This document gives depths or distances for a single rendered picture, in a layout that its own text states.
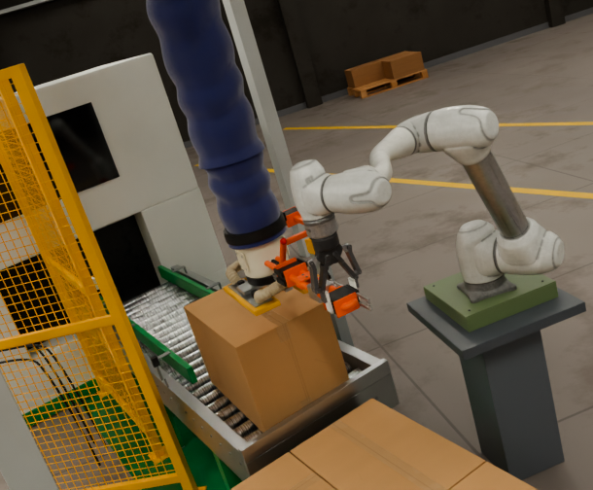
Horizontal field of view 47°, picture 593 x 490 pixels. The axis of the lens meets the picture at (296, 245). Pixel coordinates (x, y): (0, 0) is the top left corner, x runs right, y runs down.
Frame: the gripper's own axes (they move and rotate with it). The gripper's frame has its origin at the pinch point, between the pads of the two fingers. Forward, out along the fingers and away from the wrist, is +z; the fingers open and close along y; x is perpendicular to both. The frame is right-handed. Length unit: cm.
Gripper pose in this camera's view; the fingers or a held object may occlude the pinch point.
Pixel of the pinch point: (341, 297)
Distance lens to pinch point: 200.0
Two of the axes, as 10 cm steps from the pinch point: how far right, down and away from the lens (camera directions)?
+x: 4.0, 2.0, -8.9
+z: 2.7, 9.0, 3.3
